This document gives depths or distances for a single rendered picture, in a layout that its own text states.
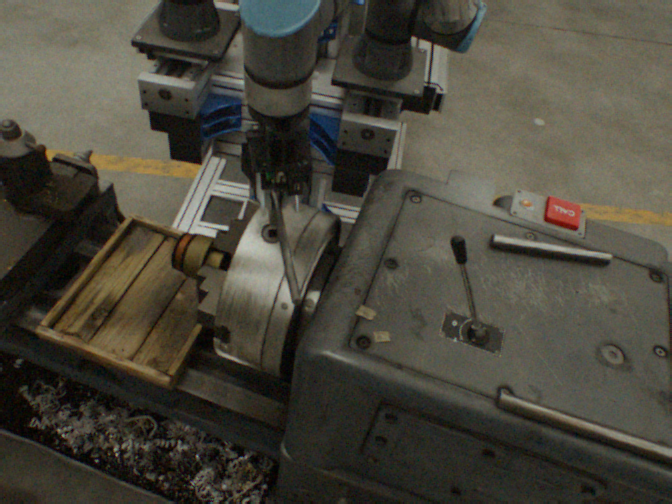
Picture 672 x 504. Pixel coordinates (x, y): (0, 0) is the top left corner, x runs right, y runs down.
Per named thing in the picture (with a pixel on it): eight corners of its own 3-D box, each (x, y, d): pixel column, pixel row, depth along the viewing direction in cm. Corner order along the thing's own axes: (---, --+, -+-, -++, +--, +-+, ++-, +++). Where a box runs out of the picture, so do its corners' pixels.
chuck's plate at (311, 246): (334, 276, 130) (349, 181, 104) (279, 403, 112) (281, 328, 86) (319, 271, 130) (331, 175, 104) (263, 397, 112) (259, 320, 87)
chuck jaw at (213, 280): (260, 281, 105) (232, 326, 96) (258, 300, 108) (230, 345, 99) (204, 261, 106) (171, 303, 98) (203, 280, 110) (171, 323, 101)
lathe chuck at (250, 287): (319, 270, 130) (331, 175, 104) (262, 397, 112) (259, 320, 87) (282, 257, 131) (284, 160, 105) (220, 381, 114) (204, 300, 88)
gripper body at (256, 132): (252, 203, 72) (248, 131, 62) (245, 153, 77) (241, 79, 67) (313, 198, 74) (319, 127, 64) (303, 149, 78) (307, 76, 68)
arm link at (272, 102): (240, 45, 64) (313, 43, 65) (241, 79, 67) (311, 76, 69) (246, 91, 59) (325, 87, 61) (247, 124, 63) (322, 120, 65)
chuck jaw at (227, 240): (274, 262, 111) (291, 203, 109) (266, 267, 106) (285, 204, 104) (220, 244, 112) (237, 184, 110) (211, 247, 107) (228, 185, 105)
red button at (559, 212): (576, 212, 107) (581, 204, 105) (574, 235, 103) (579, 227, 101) (544, 202, 107) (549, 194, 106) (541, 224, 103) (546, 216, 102)
